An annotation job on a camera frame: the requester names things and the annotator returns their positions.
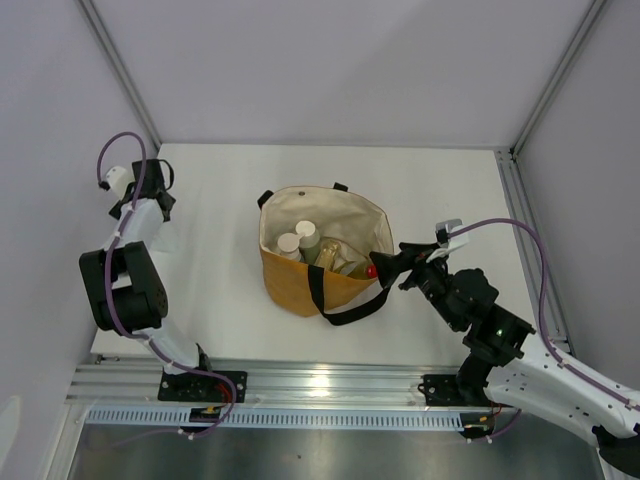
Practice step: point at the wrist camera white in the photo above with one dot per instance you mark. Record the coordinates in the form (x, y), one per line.
(449, 239)
(116, 181)

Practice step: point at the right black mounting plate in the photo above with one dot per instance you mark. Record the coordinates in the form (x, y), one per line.
(442, 390)

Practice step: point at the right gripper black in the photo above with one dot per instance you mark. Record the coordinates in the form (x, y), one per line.
(390, 266)

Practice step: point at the white slotted cable duct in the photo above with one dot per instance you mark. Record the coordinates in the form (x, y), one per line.
(277, 418)

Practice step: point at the yellow dish soap red cap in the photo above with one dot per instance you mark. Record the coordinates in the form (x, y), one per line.
(364, 270)

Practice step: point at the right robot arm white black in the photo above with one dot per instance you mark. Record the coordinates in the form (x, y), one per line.
(510, 361)

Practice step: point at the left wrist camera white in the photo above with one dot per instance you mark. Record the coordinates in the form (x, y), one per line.
(116, 181)

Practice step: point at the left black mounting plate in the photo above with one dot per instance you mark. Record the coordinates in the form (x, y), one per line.
(190, 388)

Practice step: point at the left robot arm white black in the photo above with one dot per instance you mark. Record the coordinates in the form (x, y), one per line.
(124, 289)

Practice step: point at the grey pump bottle beige cap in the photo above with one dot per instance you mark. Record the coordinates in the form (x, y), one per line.
(288, 245)

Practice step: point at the black mounting plate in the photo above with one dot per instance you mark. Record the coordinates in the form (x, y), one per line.
(442, 390)
(190, 388)

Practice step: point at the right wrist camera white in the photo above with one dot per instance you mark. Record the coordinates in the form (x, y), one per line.
(449, 239)

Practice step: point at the olive bottle white cap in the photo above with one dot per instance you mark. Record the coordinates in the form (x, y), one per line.
(309, 240)

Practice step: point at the clear square bottle grey cap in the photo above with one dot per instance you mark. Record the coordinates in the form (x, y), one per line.
(166, 240)

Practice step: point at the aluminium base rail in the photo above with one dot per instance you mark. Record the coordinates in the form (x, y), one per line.
(271, 384)

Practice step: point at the clear amber soap bottle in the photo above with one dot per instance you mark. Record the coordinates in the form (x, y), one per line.
(330, 256)

